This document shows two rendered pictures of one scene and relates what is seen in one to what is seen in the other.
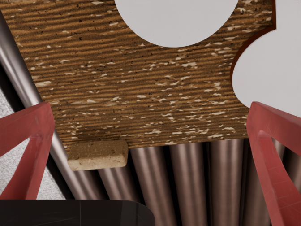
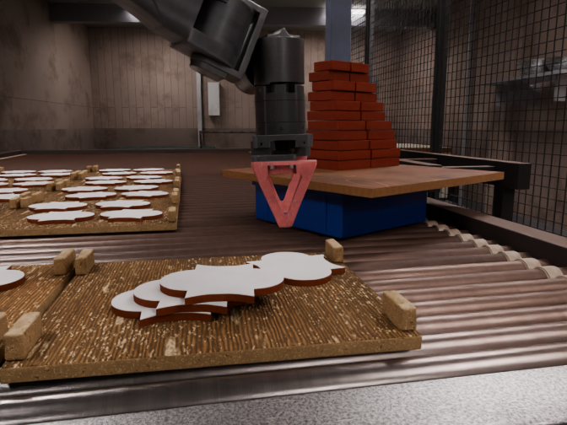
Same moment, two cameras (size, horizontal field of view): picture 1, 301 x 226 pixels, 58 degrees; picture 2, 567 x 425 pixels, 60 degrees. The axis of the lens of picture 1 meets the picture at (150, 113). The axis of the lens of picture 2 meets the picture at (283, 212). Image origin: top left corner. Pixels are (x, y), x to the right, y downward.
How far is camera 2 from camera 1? 0.57 m
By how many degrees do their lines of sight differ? 81
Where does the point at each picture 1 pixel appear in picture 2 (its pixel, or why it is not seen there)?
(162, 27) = (272, 279)
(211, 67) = (306, 290)
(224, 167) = (407, 291)
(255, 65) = (299, 276)
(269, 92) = (316, 271)
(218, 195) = (449, 292)
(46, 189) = (530, 377)
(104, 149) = (388, 305)
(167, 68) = (310, 300)
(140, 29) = (273, 282)
